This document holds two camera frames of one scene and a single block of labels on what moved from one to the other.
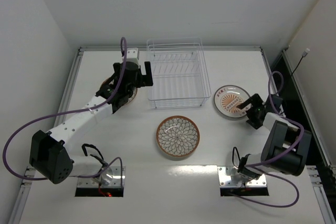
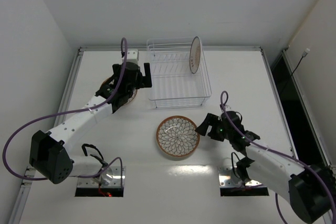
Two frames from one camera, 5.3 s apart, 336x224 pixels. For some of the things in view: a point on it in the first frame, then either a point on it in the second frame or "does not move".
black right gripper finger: [244, 104] -> [202, 129]
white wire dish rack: [180, 74] does not move
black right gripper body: [252, 112] -> [212, 128]
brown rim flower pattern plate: [178, 136] does not move
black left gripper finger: [148, 80] does not move
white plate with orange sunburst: [227, 99] -> [195, 54]
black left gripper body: [132, 77] does not move
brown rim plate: [132, 99] does not move
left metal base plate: [109, 177] does not move
